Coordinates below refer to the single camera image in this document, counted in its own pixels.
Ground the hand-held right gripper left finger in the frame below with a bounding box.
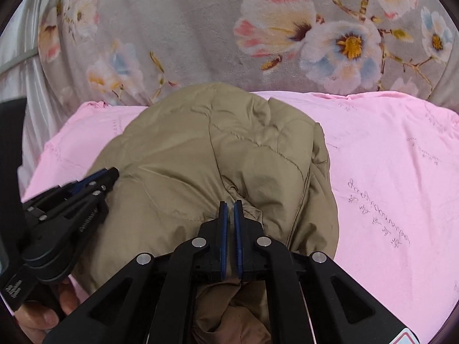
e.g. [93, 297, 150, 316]
[43, 201, 231, 344]

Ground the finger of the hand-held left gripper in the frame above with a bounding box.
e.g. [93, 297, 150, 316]
[23, 167, 120, 216]
[35, 183, 109, 223]

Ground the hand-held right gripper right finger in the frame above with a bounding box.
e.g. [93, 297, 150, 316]
[233, 200, 420, 344]

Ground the khaki quilted puffer jacket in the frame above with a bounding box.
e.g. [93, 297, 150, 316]
[73, 82, 339, 344]

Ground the person's left hand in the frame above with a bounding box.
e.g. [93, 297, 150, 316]
[14, 279, 77, 341]

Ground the white satin cloth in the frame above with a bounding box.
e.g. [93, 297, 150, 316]
[0, 0, 72, 194]

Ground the pink quilt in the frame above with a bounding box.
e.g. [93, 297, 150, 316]
[22, 91, 459, 344]

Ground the grey floral blanket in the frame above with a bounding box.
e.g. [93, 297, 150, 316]
[38, 0, 459, 106]

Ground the grey cord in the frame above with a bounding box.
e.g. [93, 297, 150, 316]
[0, 48, 40, 75]

